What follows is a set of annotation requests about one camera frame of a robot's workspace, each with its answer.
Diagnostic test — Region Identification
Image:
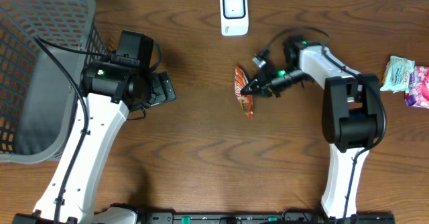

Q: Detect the orange snack bar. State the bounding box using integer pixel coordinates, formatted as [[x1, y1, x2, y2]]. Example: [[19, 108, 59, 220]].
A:
[[234, 65, 253, 119]]

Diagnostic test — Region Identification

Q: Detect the teal wet wipes pack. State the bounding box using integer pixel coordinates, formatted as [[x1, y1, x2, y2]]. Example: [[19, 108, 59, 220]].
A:
[[380, 56, 415, 93]]

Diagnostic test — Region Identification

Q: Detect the purple noodle packet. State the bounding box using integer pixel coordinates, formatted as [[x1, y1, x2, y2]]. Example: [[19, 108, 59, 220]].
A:
[[405, 66, 428, 109]]

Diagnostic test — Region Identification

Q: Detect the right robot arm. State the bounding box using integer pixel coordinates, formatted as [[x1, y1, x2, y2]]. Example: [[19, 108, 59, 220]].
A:
[[239, 36, 386, 223]]

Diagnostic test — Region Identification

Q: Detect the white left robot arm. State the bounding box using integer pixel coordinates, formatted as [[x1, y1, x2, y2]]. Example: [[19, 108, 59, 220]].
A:
[[13, 61, 176, 224]]

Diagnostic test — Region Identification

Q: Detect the white barcode scanner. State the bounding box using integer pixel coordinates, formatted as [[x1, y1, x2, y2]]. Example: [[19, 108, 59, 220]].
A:
[[219, 0, 249, 36]]

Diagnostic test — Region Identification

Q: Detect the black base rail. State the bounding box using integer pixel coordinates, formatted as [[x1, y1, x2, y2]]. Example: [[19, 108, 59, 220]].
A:
[[93, 211, 396, 224]]

